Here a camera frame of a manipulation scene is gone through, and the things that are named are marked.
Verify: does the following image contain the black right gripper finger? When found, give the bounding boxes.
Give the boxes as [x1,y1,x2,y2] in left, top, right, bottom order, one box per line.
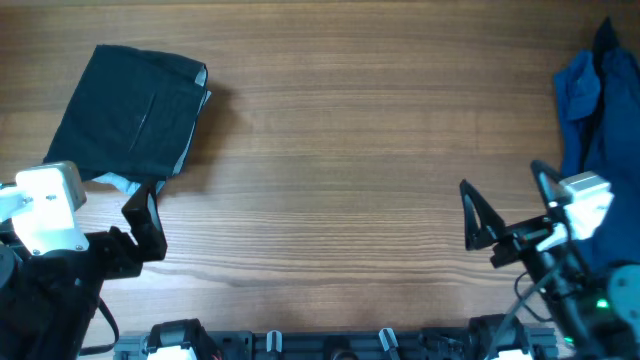
[530,160,568,220]
[459,179,506,251]

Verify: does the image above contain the black shorts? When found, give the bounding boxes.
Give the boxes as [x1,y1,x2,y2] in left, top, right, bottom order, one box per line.
[44,45,210,181]

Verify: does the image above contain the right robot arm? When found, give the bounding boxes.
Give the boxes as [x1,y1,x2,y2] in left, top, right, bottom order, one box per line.
[459,161,639,359]

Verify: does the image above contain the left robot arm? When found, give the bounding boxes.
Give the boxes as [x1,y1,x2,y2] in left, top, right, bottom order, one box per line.
[1,181,167,359]

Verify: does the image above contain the folded light blue jeans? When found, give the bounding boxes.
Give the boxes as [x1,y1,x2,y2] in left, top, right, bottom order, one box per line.
[93,65,211,195]

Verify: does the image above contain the blue garment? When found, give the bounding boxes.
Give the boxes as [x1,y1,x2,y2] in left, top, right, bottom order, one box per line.
[553,18,639,271]

